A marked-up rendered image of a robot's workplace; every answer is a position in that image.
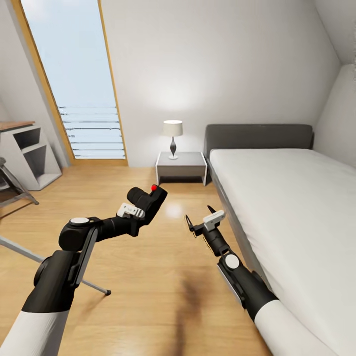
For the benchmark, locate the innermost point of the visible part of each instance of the camera tripod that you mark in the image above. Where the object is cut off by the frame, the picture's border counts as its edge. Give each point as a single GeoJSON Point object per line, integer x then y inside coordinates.
{"type": "Point", "coordinates": [36, 257]}

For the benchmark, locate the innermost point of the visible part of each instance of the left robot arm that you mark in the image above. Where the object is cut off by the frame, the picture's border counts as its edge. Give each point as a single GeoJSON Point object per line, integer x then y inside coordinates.
{"type": "Point", "coordinates": [40, 324]}

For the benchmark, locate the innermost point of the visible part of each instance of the digital camera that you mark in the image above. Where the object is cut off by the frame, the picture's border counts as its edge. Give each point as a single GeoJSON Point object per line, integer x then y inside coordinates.
{"type": "Point", "coordinates": [150, 203]}

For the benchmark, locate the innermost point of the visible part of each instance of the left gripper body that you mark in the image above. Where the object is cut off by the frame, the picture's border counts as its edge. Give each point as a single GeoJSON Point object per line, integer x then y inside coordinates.
{"type": "Point", "coordinates": [125, 225]}

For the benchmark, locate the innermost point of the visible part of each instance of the fixed window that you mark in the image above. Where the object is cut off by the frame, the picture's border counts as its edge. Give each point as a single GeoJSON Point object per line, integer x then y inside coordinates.
{"type": "Point", "coordinates": [68, 44]}

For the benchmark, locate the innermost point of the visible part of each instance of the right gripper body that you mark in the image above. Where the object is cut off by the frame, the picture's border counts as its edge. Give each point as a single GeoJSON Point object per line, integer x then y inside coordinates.
{"type": "Point", "coordinates": [210, 236]}

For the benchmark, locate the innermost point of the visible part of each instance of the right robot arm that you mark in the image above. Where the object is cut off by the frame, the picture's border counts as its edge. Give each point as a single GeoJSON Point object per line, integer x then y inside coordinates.
{"type": "Point", "coordinates": [283, 332]}

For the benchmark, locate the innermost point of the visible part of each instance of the taboret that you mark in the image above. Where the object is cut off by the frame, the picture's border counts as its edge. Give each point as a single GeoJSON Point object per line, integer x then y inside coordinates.
{"type": "Point", "coordinates": [22, 191]}

